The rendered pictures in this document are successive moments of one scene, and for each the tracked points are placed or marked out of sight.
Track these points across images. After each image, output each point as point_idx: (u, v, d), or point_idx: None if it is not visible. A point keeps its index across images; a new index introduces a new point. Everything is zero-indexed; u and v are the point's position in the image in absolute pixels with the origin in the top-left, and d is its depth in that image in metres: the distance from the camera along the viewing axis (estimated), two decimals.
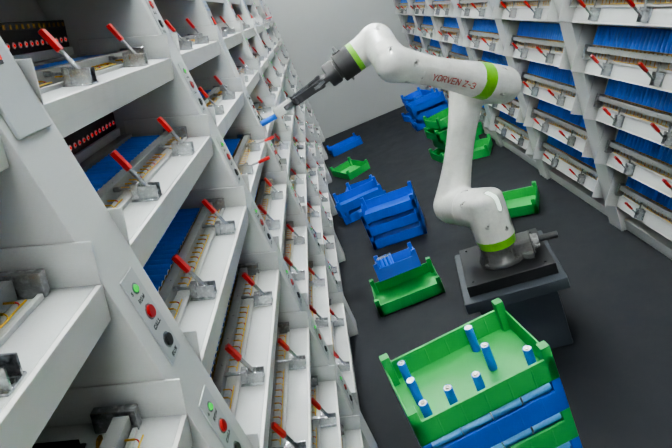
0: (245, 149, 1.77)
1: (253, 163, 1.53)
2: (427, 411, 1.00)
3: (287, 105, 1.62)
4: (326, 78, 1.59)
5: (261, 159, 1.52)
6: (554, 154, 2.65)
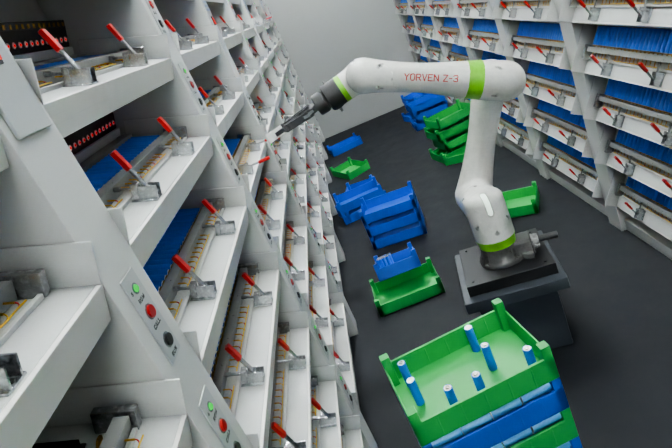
0: (245, 149, 1.77)
1: (253, 163, 1.53)
2: None
3: None
4: None
5: (261, 159, 1.52)
6: (554, 154, 2.65)
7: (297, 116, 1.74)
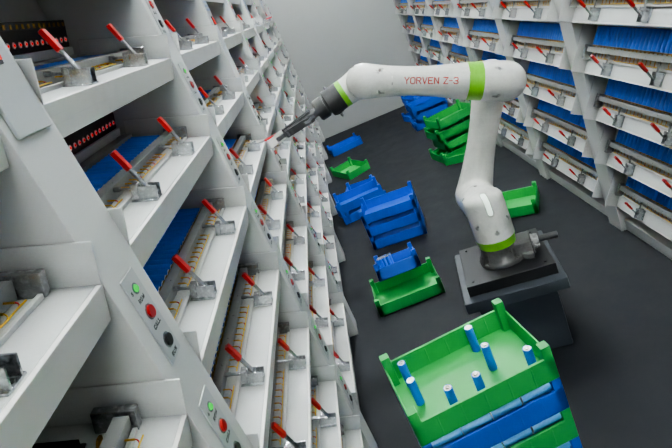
0: (240, 149, 1.77)
1: (241, 162, 1.53)
2: None
3: None
4: None
5: (234, 155, 1.52)
6: (554, 154, 2.65)
7: (298, 121, 1.74)
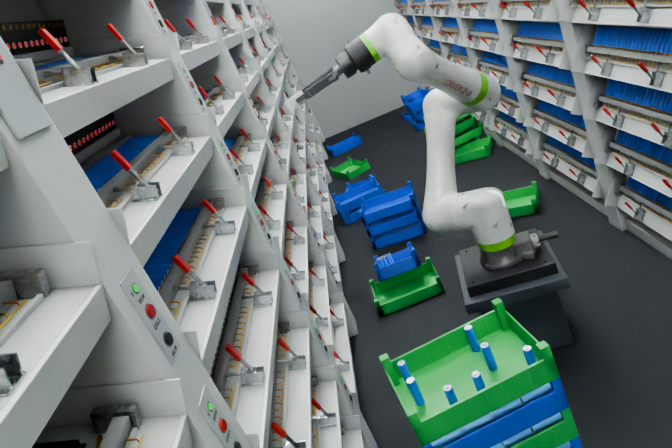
0: (239, 149, 1.77)
1: (241, 162, 1.53)
2: None
3: None
4: None
5: (234, 155, 1.52)
6: (554, 154, 2.65)
7: (320, 80, 1.56)
